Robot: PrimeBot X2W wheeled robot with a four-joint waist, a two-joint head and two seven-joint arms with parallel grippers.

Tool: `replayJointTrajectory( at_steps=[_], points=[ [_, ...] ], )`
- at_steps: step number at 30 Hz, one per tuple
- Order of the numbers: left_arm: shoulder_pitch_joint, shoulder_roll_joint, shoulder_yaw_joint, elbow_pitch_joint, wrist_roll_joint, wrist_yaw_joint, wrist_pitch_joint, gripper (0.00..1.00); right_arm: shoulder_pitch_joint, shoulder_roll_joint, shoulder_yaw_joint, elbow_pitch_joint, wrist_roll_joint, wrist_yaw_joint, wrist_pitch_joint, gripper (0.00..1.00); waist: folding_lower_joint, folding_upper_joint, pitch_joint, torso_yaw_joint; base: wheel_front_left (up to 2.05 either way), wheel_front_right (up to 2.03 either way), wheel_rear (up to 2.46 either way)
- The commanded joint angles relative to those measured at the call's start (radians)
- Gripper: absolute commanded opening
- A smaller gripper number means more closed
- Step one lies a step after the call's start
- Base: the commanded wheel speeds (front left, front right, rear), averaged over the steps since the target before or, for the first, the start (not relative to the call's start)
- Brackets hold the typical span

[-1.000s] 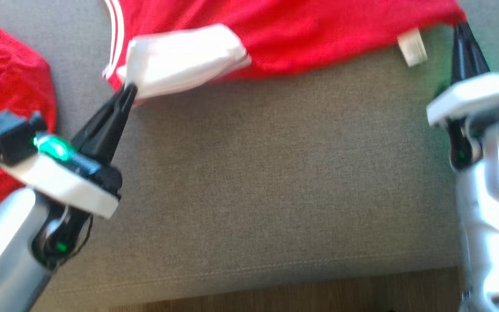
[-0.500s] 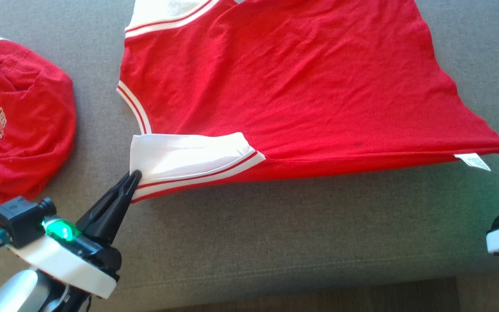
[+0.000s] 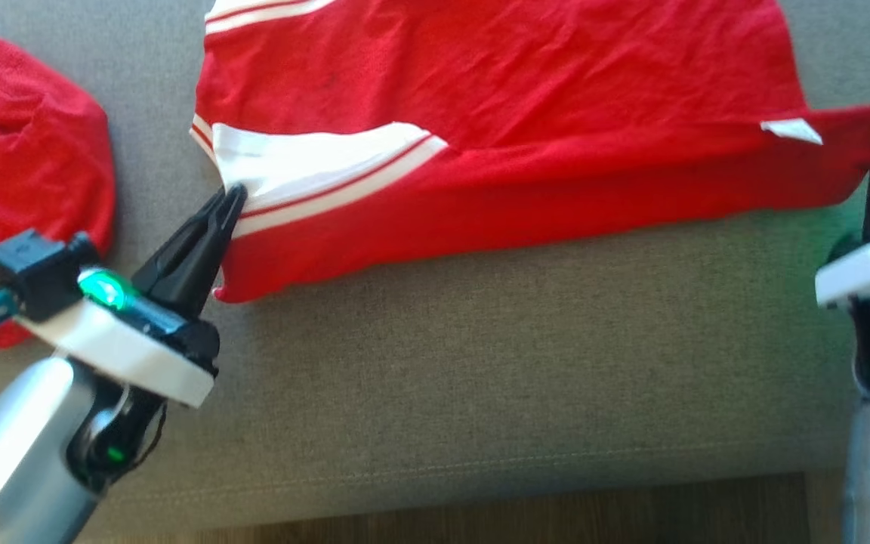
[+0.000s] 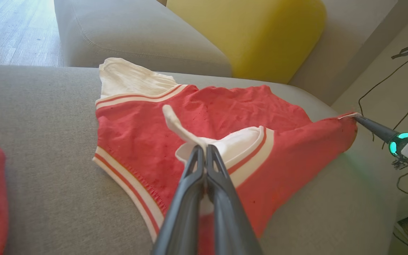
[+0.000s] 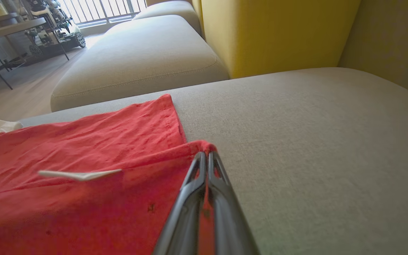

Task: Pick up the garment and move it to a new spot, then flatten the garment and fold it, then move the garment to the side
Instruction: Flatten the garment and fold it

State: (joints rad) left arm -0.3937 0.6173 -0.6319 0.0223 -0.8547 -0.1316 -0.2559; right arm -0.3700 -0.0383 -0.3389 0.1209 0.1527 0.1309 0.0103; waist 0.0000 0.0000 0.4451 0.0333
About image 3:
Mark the red shorts with white stripes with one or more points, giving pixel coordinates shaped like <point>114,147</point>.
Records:
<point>480,75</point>

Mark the grey fabric sofa seat cushion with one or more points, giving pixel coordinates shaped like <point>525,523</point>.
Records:
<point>480,378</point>

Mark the red jersey with number print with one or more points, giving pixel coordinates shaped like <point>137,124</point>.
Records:
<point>27,136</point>

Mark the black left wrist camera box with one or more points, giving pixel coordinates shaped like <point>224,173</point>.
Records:
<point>35,272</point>

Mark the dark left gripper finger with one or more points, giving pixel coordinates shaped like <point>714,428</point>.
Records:
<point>205,279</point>
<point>178,257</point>

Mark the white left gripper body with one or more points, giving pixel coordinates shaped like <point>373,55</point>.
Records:
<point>133,347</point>

